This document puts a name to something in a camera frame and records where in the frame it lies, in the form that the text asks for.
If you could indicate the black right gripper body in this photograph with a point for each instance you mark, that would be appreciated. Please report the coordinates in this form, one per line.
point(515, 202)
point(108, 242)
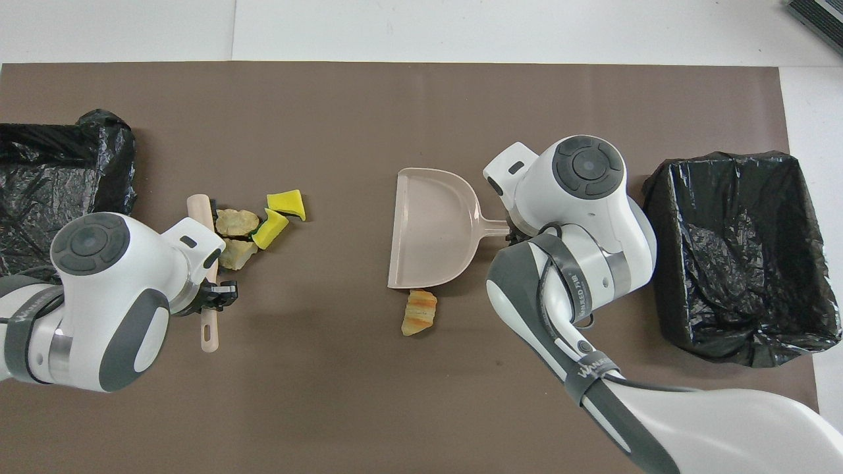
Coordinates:
point(514, 236)

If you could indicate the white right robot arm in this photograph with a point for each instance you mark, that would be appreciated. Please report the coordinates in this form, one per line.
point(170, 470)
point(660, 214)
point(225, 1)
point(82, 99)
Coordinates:
point(579, 217)

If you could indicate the yellow sponge piece green edge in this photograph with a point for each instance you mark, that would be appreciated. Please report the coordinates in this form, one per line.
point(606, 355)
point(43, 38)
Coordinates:
point(270, 229)

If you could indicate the beige plastic dustpan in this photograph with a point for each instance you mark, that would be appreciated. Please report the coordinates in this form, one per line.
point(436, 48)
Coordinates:
point(428, 230)

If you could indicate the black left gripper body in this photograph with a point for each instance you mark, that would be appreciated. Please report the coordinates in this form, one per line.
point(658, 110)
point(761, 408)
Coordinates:
point(201, 299)

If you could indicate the plain yellow sponge piece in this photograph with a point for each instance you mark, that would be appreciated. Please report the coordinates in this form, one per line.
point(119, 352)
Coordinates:
point(286, 203)

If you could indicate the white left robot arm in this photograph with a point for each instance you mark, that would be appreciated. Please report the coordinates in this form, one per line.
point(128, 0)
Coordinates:
point(112, 316)

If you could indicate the dark grey ribbed device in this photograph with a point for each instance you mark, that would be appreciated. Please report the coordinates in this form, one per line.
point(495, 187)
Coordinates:
point(823, 13)

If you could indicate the toy croissant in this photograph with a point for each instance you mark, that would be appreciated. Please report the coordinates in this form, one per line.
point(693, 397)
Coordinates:
point(419, 313)

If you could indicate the beige hand brush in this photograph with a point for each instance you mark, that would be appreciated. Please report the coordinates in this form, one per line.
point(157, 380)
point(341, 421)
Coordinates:
point(209, 336)

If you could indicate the black bag lined bin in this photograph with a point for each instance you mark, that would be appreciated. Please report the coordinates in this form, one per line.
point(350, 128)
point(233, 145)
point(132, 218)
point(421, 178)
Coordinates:
point(53, 178)
point(737, 263)

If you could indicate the toasted bread slice piece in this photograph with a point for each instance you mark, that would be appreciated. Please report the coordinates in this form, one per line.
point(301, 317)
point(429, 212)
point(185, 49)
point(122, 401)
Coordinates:
point(237, 255)
point(237, 222)

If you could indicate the brown paper table mat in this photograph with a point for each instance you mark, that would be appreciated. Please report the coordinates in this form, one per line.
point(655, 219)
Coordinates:
point(329, 131)

